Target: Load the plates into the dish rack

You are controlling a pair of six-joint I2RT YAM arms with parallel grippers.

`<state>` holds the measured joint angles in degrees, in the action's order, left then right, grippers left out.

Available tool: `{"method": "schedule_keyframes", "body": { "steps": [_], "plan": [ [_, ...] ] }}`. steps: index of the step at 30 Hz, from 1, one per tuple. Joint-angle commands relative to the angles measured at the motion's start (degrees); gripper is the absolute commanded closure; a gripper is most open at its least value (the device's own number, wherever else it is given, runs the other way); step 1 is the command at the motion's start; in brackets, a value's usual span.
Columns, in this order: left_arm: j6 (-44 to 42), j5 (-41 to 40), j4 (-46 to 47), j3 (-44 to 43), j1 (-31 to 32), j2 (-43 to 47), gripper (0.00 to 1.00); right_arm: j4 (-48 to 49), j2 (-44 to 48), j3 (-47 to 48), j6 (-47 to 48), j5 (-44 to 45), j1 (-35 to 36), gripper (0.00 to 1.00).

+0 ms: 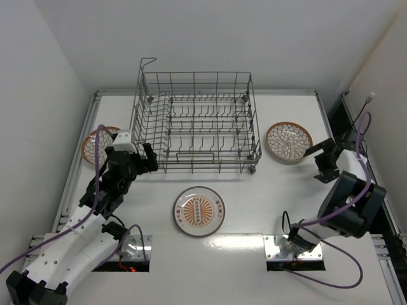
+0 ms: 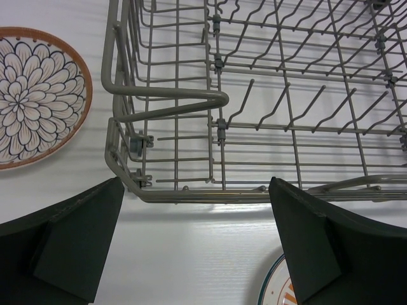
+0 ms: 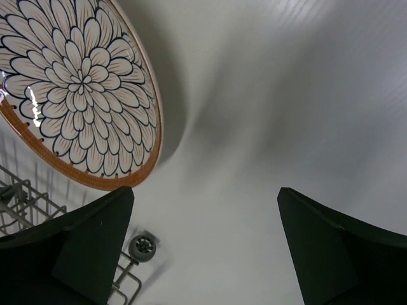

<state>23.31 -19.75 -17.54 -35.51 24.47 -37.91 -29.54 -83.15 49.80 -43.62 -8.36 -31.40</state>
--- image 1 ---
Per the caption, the right aluminium frame rail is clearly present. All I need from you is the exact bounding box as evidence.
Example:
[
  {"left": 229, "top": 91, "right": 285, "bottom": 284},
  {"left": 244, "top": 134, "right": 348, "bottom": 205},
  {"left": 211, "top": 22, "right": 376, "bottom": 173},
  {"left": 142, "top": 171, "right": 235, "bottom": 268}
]
[{"left": 340, "top": 90, "right": 400, "bottom": 235}]

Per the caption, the purple cable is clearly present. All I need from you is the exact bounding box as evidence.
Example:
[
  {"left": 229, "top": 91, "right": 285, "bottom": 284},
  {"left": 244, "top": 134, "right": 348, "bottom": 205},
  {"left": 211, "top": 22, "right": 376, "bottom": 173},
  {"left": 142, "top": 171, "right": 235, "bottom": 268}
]
[
  {"left": 0, "top": 123, "right": 150, "bottom": 280},
  {"left": 276, "top": 111, "right": 373, "bottom": 289}
]

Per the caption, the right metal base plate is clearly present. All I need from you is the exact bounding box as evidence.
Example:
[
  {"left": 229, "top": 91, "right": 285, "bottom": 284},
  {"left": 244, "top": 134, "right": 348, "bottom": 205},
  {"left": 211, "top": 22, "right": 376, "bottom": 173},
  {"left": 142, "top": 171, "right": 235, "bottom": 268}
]
[{"left": 263, "top": 234, "right": 323, "bottom": 262}]

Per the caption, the left aluminium frame rail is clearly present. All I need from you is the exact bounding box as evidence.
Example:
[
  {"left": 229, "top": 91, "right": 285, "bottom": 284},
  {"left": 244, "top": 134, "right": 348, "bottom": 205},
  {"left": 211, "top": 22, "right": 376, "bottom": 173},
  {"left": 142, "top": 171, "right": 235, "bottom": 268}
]
[{"left": 52, "top": 91, "right": 100, "bottom": 233}]

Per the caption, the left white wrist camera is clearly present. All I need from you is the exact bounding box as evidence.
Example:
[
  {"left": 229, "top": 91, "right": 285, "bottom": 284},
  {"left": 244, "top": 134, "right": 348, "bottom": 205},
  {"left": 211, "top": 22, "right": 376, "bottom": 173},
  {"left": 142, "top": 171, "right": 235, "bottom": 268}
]
[{"left": 112, "top": 129, "right": 137, "bottom": 153}]

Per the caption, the black wall cable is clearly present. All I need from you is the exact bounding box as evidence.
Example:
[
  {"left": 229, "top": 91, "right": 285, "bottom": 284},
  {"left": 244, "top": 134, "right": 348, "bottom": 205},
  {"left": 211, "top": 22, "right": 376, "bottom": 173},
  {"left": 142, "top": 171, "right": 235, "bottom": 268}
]
[{"left": 346, "top": 92, "right": 376, "bottom": 153}]

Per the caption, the metal base plate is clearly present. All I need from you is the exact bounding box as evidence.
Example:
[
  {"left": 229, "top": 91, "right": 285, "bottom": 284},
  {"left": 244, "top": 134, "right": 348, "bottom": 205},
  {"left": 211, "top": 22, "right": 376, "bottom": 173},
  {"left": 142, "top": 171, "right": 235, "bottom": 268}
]
[
  {"left": 119, "top": 235, "right": 153, "bottom": 260},
  {"left": 263, "top": 234, "right": 323, "bottom": 262}
]

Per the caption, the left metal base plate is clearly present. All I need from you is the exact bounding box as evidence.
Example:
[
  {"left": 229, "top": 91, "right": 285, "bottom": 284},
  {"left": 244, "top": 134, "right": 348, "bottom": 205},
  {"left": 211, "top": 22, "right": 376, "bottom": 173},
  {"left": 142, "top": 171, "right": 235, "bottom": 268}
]
[{"left": 119, "top": 235, "right": 153, "bottom": 260}]

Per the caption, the flower pattern plate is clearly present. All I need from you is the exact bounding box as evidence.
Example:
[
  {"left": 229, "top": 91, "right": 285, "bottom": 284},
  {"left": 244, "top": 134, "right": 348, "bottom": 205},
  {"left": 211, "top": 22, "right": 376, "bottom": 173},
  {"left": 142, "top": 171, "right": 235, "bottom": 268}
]
[
  {"left": 81, "top": 129, "right": 113, "bottom": 168},
  {"left": 266, "top": 121, "right": 313, "bottom": 163}
]

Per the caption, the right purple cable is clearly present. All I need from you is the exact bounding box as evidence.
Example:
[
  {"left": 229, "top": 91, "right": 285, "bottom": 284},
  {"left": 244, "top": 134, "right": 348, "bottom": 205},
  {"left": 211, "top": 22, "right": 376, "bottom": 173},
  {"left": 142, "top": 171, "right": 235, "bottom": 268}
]
[{"left": 276, "top": 111, "right": 373, "bottom": 289}]

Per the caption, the grey wire dish rack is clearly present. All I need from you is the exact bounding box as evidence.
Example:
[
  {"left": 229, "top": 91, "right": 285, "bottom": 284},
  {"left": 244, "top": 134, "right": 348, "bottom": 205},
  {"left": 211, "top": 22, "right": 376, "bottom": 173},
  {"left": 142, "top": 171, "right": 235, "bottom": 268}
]
[{"left": 130, "top": 57, "right": 262, "bottom": 174}]

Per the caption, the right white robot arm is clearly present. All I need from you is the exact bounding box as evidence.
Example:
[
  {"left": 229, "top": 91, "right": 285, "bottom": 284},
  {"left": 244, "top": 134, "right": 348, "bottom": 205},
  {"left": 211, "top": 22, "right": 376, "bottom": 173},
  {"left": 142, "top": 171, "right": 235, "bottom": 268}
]
[{"left": 284, "top": 138, "right": 387, "bottom": 255}]

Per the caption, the aluminium frame rail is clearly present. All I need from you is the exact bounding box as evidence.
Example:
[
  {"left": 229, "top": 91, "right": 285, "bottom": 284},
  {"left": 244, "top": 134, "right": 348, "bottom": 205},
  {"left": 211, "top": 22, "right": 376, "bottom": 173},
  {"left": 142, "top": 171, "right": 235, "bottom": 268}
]
[
  {"left": 52, "top": 91, "right": 100, "bottom": 233},
  {"left": 340, "top": 90, "right": 400, "bottom": 235}
]

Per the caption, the orange sunburst plate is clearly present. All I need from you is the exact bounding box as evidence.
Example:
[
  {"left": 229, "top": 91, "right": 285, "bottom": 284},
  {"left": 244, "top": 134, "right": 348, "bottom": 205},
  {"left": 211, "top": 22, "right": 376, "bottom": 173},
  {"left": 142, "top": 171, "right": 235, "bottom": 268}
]
[{"left": 172, "top": 186, "right": 226, "bottom": 238}]

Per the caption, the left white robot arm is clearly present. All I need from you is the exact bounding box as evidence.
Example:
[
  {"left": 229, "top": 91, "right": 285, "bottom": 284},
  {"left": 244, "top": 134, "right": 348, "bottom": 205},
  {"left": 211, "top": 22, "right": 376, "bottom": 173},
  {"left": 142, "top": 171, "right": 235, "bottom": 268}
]
[{"left": 6, "top": 143, "right": 158, "bottom": 304}]

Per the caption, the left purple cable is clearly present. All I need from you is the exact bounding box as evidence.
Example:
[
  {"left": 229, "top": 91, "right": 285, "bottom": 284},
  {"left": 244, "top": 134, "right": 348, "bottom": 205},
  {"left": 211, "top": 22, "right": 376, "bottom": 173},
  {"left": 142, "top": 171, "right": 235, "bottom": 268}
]
[{"left": 0, "top": 123, "right": 150, "bottom": 280}]

